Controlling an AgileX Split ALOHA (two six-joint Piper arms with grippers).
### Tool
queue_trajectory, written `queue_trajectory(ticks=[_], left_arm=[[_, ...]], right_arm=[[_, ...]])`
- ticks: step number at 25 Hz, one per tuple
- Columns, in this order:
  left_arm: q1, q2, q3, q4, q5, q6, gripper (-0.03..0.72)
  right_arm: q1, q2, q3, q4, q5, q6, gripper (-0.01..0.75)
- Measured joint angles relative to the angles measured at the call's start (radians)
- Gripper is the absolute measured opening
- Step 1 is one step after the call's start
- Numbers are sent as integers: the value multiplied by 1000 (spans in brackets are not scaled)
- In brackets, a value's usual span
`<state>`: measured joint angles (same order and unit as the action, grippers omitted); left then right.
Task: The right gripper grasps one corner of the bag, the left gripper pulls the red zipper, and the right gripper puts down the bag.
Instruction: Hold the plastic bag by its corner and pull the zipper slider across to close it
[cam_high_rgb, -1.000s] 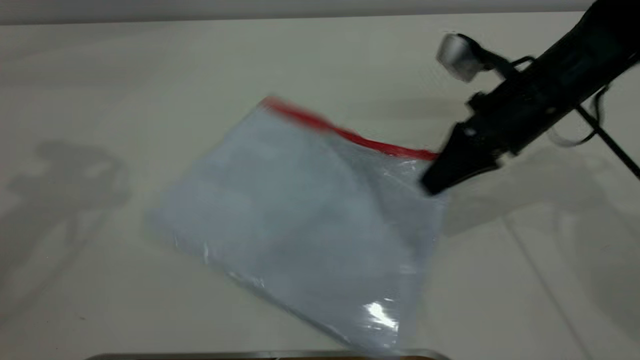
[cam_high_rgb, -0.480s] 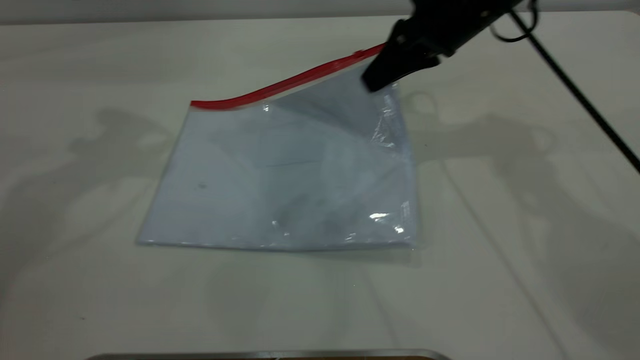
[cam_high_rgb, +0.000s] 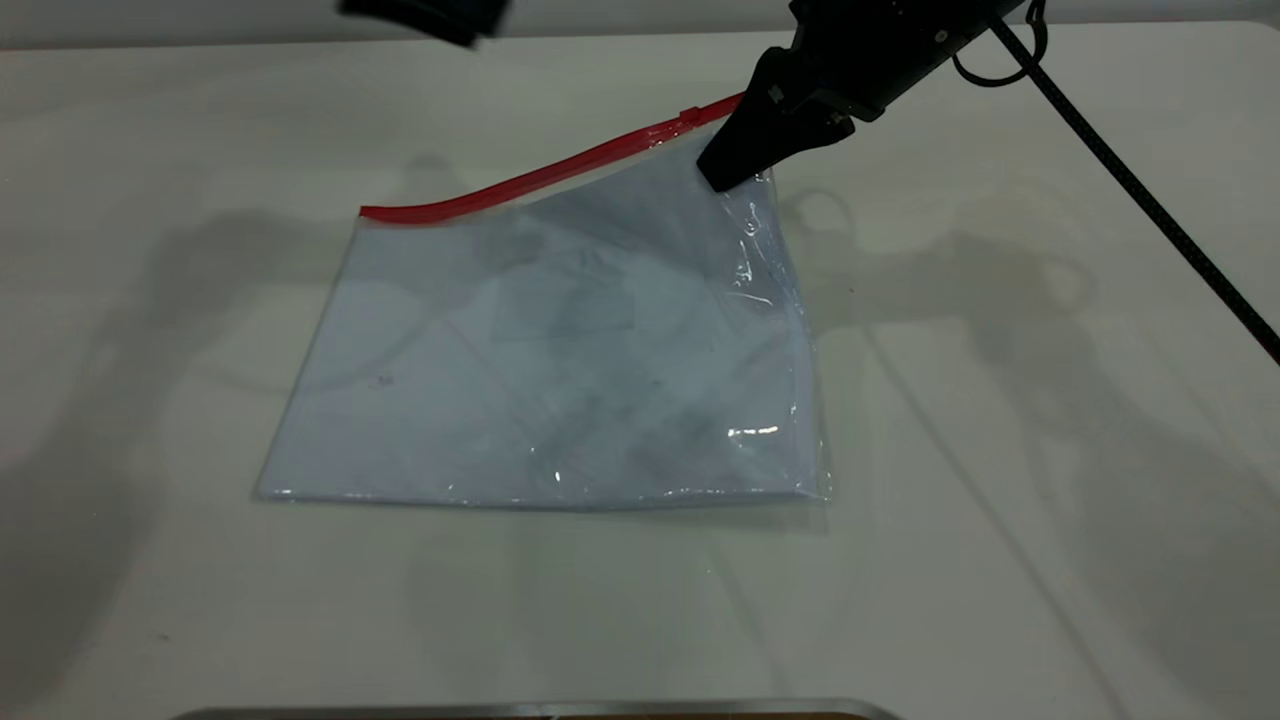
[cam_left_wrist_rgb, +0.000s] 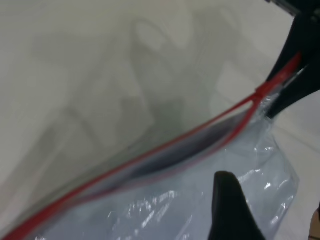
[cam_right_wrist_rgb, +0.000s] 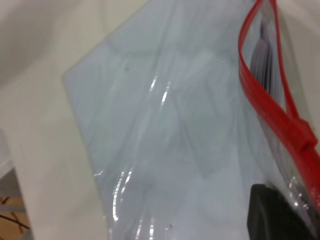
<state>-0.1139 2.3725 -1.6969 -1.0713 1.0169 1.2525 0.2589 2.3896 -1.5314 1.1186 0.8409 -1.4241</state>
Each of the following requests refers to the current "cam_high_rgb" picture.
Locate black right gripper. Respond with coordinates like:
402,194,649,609
696,0,1031,193

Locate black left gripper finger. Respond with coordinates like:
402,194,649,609
337,0,514,49

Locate clear plastic red-zip bag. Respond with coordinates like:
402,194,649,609
255,92,833,511

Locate metal tray edge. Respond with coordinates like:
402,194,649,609
168,697,906,720

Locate thin black cable loop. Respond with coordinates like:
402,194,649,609
950,0,1050,88

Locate black braided cable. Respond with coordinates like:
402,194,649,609
988,18,1280,366

